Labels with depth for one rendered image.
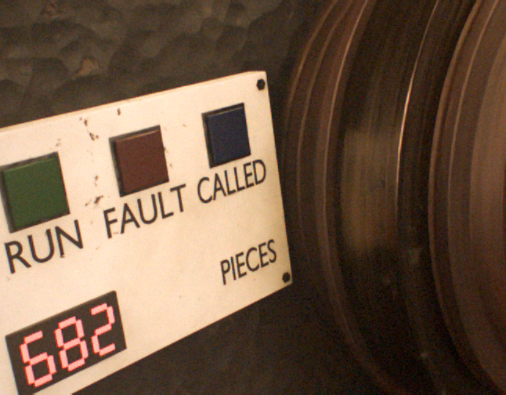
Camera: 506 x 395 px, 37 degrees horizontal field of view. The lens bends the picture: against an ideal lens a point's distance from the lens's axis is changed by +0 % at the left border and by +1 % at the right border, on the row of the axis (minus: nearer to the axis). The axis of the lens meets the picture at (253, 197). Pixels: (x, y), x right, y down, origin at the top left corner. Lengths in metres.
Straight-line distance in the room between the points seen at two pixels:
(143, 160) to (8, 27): 0.12
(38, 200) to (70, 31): 0.12
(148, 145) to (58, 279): 0.11
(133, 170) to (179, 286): 0.10
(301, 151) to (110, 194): 0.18
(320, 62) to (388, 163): 0.15
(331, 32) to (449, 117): 0.16
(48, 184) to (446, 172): 0.26
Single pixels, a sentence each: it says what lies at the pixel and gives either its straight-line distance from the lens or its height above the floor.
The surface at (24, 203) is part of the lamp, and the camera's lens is 0.48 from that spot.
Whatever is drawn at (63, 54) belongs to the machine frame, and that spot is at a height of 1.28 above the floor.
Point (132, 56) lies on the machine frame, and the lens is 0.55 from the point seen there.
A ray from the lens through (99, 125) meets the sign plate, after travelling 0.51.
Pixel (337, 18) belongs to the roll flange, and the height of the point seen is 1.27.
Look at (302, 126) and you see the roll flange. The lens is 0.62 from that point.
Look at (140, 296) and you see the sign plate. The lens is 0.55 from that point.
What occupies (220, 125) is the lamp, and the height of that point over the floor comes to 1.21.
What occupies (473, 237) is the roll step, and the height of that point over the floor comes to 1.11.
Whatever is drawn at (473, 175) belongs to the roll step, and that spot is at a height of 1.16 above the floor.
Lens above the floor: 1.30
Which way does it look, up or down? 15 degrees down
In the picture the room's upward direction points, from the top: 8 degrees counter-clockwise
